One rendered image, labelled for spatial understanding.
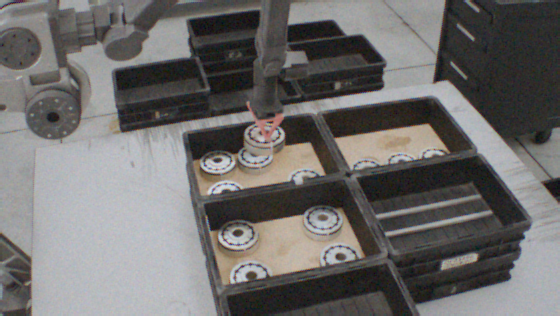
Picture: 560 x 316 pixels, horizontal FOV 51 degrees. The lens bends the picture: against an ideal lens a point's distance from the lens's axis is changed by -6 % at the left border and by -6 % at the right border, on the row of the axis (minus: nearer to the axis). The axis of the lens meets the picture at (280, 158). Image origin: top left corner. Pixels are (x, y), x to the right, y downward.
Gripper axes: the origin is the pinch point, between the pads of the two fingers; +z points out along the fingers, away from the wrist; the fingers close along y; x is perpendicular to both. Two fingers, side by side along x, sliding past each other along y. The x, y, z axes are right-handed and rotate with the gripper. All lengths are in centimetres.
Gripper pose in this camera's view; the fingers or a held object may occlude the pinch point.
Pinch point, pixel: (264, 130)
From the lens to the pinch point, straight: 158.3
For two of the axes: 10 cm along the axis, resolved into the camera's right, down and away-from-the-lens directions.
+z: -0.3, 8.0, 6.0
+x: -9.4, 1.8, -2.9
